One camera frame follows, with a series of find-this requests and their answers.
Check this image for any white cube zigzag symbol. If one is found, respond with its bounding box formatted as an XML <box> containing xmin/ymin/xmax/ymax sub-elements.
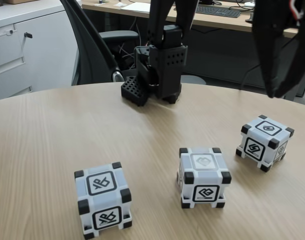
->
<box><xmin>235</xmin><ymin>114</ymin><xmax>295</xmax><ymax>173</ymax></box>

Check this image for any white cube angular symbol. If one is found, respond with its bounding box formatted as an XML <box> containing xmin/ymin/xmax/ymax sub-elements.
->
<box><xmin>176</xmin><ymin>147</ymin><xmax>233</xmax><ymax>210</ymax></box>

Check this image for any black computer keyboard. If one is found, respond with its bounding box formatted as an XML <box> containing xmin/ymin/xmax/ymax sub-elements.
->
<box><xmin>195</xmin><ymin>5</ymin><xmax>242</xmax><ymax>19</ymax></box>

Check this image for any white paper sheet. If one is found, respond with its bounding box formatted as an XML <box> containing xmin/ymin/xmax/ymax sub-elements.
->
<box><xmin>121</xmin><ymin>2</ymin><xmax>152</xmax><ymax>13</ymax></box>

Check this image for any black office chair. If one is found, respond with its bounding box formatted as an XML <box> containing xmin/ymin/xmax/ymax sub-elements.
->
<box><xmin>59</xmin><ymin>0</ymin><xmax>207</xmax><ymax>87</ymax></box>

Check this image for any white cube crossed symbol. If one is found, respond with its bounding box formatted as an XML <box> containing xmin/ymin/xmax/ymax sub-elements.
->
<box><xmin>74</xmin><ymin>161</ymin><xmax>133</xmax><ymax>238</ymax></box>

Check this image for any white filing cabinet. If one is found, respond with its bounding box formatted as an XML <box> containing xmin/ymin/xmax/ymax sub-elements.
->
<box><xmin>0</xmin><ymin>3</ymin><xmax>80</xmax><ymax>101</ymax></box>

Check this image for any brown cardboard box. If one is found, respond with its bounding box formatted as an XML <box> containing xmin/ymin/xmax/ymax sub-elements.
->
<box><xmin>3</xmin><ymin>0</ymin><xmax>47</xmax><ymax>6</ymax></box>

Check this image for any red white servo cable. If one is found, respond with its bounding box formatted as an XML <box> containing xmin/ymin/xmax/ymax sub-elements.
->
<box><xmin>288</xmin><ymin>0</ymin><xmax>305</xmax><ymax>26</ymax></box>

